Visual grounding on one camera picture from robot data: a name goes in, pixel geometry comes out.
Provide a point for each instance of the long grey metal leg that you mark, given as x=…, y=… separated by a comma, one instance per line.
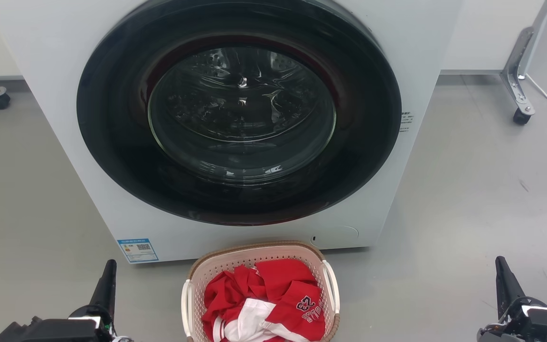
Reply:
x=515, y=71

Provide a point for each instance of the red and white jersey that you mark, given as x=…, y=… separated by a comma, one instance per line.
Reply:
x=252, y=318

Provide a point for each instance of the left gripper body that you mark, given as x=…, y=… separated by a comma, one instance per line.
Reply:
x=55, y=330

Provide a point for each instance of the blue energy label sticker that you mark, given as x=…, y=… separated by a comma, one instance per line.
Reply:
x=137, y=250

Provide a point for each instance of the red basketball jersey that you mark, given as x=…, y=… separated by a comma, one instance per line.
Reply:
x=283, y=278

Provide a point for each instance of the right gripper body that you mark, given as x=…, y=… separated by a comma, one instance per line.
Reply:
x=539, y=325

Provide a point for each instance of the black round washer door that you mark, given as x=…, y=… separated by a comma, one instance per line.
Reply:
x=112, y=142

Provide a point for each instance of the white front-load washing machine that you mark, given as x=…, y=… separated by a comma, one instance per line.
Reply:
x=64, y=142

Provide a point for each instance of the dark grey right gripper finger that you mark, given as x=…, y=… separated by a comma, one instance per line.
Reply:
x=508, y=287

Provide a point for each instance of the pink plastic laundry basket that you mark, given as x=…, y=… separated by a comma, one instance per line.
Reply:
x=221, y=259

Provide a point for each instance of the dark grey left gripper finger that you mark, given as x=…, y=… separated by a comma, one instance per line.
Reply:
x=104, y=289

